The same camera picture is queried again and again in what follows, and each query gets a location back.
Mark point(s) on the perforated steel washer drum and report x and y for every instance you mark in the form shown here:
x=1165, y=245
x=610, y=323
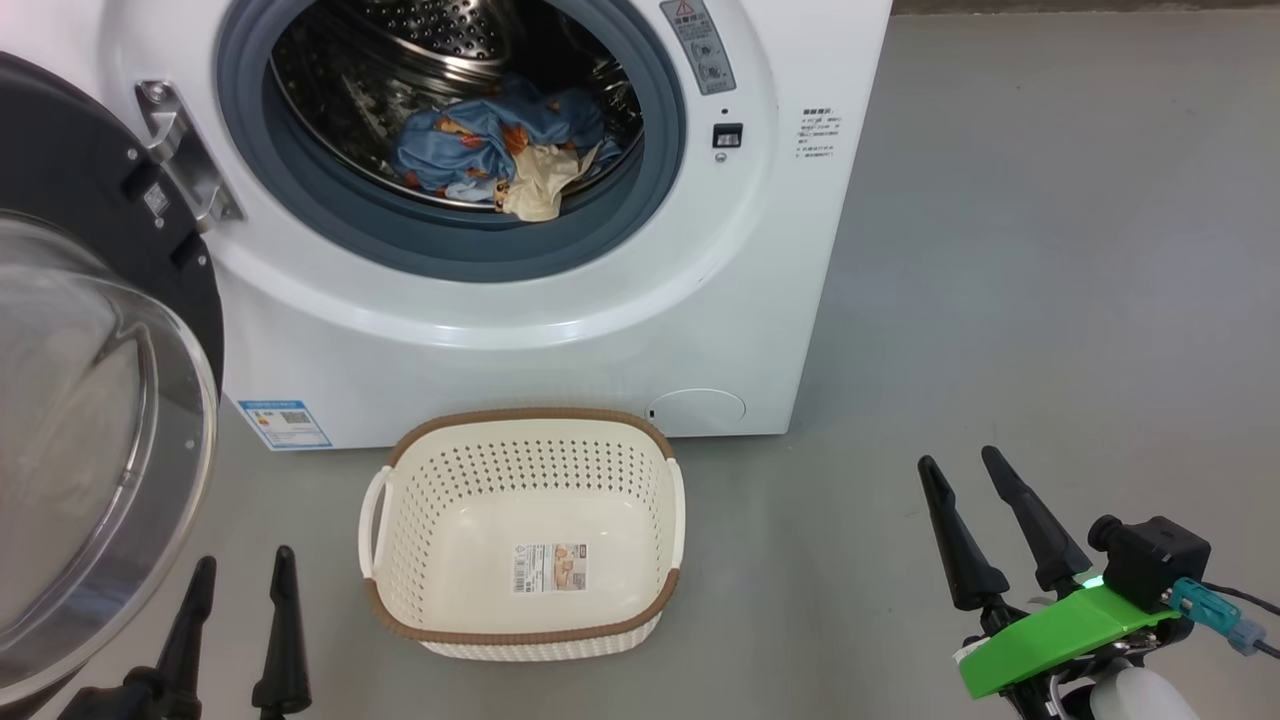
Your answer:
x=340, y=90

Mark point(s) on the silver metal door hinge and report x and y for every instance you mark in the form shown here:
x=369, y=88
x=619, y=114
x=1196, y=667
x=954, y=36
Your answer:
x=185, y=160

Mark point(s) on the white front-load washing machine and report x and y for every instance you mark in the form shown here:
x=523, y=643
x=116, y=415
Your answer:
x=600, y=350

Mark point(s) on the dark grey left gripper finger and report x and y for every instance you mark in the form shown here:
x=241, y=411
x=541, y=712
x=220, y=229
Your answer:
x=283, y=660
x=185, y=660

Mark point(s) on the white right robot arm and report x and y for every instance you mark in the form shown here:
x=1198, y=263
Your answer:
x=1140, y=700

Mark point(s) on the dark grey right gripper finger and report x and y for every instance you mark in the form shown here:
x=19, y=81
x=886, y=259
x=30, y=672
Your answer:
x=965, y=550
x=1040, y=530

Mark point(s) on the small grey QR sticker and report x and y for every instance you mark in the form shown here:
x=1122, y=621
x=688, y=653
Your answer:
x=156, y=200

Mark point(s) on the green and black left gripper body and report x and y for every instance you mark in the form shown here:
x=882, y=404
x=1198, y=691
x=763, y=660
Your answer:
x=115, y=700

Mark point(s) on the washing machine glass door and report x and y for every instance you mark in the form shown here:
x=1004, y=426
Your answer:
x=60, y=150

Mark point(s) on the round white filter cover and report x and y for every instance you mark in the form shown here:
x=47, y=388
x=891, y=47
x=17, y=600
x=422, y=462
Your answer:
x=697, y=412

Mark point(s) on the blue energy label sticker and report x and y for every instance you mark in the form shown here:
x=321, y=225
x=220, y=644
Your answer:
x=285, y=425

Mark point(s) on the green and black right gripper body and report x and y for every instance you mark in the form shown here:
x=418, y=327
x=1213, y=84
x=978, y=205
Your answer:
x=1060, y=640

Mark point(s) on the cream basket with brown rim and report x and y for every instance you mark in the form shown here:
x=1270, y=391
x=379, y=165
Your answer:
x=450, y=540

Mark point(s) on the blue garment with bear print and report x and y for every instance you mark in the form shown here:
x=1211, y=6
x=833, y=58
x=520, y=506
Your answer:
x=440, y=150

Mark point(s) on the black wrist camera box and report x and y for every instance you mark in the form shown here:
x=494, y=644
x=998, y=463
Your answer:
x=1150, y=560

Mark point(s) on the white basket product label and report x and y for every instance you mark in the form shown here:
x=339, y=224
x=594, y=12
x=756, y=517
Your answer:
x=550, y=568

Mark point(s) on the grey warning sticker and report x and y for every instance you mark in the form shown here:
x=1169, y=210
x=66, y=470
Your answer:
x=700, y=45

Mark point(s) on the blue and orange bear garment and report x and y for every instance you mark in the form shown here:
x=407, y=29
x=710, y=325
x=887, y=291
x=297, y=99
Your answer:
x=545, y=175

